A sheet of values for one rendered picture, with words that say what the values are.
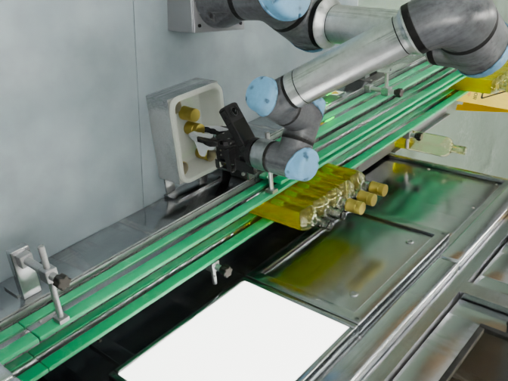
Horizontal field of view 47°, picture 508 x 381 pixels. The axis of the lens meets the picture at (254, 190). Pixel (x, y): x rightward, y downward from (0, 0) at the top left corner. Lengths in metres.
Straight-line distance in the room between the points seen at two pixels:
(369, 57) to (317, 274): 0.62
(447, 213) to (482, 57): 0.78
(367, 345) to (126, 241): 0.58
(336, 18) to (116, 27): 0.49
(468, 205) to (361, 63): 0.90
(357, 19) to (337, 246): 0.62
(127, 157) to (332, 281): 0.59
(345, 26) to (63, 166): 0.69
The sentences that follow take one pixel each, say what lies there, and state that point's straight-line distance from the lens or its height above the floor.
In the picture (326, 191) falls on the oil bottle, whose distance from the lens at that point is 1.56.
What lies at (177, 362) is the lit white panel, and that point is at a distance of 1.29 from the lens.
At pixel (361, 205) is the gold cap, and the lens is 1.52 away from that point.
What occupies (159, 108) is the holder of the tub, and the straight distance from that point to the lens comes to 1.42.
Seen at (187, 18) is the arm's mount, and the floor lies 0.82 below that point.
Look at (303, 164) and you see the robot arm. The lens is 1.26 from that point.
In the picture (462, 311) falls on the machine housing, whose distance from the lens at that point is 1.48.
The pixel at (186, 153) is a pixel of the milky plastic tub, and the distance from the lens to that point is 1.54.
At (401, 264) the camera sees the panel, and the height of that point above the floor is 1.28.
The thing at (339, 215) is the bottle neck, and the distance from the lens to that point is 1.49.
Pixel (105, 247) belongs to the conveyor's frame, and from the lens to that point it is 1.36.
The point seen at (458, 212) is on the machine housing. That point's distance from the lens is 1.87.
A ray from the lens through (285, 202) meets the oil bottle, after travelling 1.51.
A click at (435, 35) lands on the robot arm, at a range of 1.09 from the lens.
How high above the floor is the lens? 1.86
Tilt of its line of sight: 38 degrees down
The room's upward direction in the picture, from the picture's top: 107 degrees clockwise
